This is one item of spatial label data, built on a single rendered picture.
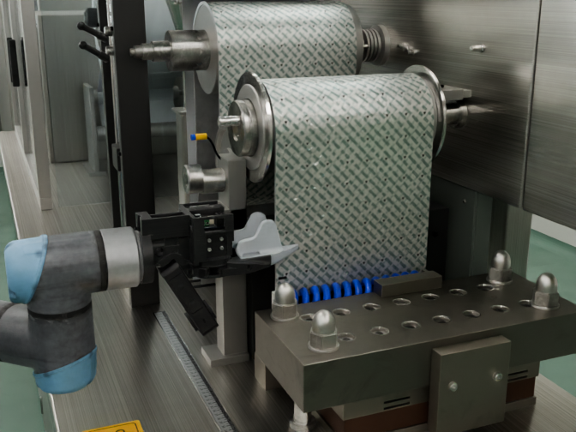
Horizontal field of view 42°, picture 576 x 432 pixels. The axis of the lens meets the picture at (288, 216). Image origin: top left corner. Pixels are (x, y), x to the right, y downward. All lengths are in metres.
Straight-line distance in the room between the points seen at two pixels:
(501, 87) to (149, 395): 0.64
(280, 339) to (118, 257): 0.21
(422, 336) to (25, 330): 0.48
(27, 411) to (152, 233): 2.02
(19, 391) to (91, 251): 2.16
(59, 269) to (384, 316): 0.40
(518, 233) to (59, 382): 0.82
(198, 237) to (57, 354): 0.22
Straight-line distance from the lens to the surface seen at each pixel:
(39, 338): 0.94
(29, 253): 0.90
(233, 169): 1.03
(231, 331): 1.11
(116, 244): 0.91
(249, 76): 1.00
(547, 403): 1.08
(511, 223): 1.37
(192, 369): 1.12
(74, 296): 0.92
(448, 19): 1.19
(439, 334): 0.93
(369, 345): 0.89
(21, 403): 2.96
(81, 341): 0.94
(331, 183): 1.01
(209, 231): 0.93
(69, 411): 1.05
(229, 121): 0.98
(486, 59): 1.11
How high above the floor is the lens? 1.42
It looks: 17 degrees down
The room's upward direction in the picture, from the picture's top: straight up
